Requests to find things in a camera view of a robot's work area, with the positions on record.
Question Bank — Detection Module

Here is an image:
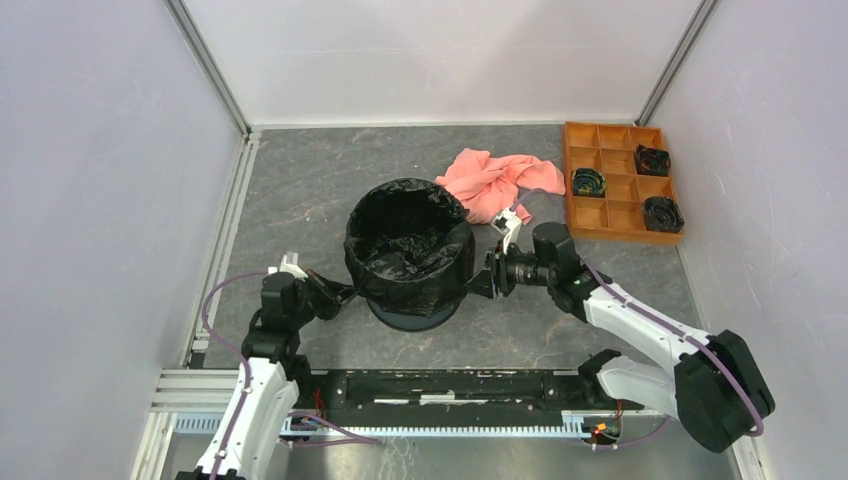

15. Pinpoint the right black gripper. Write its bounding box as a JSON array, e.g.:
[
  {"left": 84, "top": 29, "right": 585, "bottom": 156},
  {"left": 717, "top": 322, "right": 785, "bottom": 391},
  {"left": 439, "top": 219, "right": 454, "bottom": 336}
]
[{"left": 461, "top": 238, "right": 555, "bottom": 300}]

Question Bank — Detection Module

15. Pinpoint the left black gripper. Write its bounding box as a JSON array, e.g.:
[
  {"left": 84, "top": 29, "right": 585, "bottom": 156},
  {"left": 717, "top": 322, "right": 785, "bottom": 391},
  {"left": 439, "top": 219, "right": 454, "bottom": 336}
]
[{"left": 289, "top": 269, "right": 361, "bottom": 328}]

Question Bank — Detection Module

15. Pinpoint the dark blue trash bin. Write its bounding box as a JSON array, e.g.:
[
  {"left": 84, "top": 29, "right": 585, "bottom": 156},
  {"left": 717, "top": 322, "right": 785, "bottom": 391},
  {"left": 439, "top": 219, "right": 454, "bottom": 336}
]
[{"left": 367, "top": 300, "right": 460, "bottom": 333}]

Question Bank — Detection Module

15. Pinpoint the black plastic trash bag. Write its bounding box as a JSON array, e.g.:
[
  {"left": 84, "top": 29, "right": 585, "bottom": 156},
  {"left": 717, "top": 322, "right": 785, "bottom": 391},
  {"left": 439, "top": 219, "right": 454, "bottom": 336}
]
[{"left": 343, "top": 178, "right": 475, "bottom": 316}]

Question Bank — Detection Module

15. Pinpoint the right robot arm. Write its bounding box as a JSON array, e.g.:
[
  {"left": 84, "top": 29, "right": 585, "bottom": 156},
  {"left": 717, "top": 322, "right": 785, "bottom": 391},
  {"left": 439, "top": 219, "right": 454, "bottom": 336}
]
[{"left": 471, "top": 210, "right": 776, "bottom": 453}]

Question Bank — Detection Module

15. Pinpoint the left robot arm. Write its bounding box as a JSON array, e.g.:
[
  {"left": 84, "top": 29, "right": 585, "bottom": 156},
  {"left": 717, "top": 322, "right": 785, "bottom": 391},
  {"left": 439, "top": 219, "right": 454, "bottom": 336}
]
[{"left": 176, "top": 265, "right": 358, "bottom": 479}]

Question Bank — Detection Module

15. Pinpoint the rolled trash bag with yellow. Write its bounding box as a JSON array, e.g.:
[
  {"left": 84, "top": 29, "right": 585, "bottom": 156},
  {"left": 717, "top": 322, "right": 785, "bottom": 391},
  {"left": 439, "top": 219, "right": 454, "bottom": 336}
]
[{"left": 571, "top": 167, "right": 607, "bottom": 198}]

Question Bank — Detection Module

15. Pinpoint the rolled trash bag bottom right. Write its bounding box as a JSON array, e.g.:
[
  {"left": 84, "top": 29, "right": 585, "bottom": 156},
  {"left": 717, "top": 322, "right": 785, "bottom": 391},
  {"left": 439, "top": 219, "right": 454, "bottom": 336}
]
[{"left": 642, "top": 196, "right": 685, "bottom": 233}]

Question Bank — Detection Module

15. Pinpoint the rolled trash bag top right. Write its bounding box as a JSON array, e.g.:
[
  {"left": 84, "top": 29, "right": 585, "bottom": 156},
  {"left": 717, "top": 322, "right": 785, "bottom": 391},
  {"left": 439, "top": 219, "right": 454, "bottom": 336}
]
[{"left": 634, "top": 144, "right": 671, "bottom": 177}]

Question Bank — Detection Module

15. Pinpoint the pink crumpled cloth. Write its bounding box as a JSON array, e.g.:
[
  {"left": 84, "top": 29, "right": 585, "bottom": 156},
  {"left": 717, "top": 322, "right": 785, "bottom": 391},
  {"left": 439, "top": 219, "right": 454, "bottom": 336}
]
[{"left": 435, "top": 148, "right": 566, "bottom": 224}]

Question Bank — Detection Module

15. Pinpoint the orange wooden compartment tray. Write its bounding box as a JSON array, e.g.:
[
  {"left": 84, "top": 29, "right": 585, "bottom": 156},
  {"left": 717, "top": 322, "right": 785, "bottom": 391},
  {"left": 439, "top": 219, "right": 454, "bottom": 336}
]
[{"left": 562, "top": 121, "right": 684, "bottom": 245}]

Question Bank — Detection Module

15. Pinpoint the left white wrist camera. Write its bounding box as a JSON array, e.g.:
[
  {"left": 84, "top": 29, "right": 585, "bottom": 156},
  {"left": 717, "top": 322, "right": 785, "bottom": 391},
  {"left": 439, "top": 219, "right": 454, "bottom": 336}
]
[{"left": 267, "top": 252, "right": 307, "bottom": 279}]

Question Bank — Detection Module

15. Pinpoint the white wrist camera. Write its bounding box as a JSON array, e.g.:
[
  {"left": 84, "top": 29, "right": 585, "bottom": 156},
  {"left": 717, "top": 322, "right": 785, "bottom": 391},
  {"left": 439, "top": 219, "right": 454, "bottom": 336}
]
[
  {"left": 267, "top": 252, "right": 307, "bottom": 279},
  {"left": 490, "top": 207, "right": 523, "bottom": 253}
]

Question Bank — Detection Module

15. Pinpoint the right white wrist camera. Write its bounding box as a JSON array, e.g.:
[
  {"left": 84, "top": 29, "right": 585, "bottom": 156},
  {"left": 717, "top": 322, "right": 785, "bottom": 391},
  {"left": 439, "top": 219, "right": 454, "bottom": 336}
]
[{"left": 490, "top": 207, "right": 523, "bottom": 253}]

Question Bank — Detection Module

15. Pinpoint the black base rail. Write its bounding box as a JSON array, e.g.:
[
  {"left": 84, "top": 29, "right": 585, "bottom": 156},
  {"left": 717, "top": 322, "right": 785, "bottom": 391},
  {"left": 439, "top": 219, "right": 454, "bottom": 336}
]
[{"left": 295, "top": 369, "right": 643, "bottom": 427}]

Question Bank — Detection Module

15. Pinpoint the white toothed cable duct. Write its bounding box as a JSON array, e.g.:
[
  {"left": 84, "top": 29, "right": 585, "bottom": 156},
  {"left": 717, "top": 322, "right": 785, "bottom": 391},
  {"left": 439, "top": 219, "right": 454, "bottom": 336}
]
[{"left": 174, "top": 413, "right": 590, "bottom": 440}]

